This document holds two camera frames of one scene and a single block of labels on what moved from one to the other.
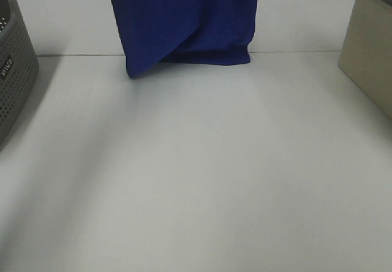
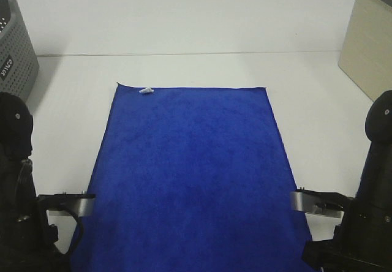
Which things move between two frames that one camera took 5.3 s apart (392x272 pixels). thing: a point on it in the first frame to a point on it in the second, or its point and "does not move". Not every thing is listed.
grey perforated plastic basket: [19, 65] does not move
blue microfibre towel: [204, 21] to [192, 179]
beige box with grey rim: [365, 56] does not move
